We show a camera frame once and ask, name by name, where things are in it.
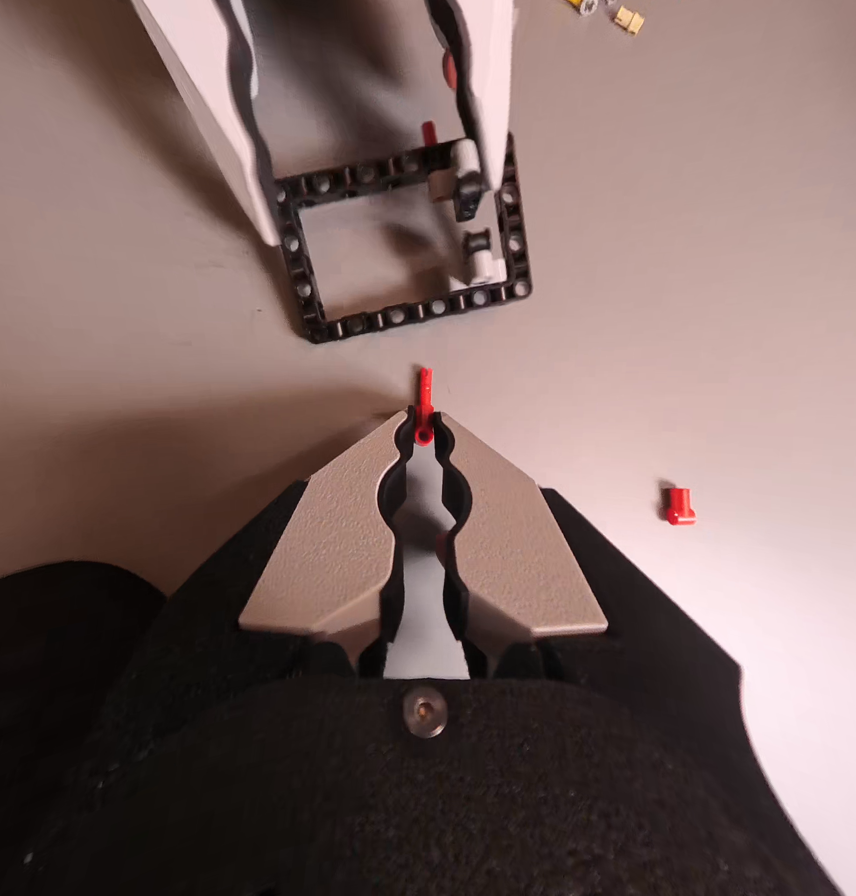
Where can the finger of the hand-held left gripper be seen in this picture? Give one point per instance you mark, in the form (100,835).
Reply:
(487,70)
(204,91)

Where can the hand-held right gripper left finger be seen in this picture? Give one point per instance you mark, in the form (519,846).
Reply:
(323,553)

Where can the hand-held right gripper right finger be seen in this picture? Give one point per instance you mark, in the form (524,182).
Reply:
(519,553)

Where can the long red lego pin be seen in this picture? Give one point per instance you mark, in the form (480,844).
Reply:
(424,413)

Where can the black lego frame assembly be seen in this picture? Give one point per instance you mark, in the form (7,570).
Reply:
(400,315)

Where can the pile of small lego pieces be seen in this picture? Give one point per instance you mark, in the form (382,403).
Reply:
(627,17)

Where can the person's left hand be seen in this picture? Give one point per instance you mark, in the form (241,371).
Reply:
(448,70)

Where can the person's right hand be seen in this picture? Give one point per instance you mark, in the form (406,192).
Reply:
(443,540)

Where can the black chair armrest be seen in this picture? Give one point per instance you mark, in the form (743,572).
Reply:
(50,665)

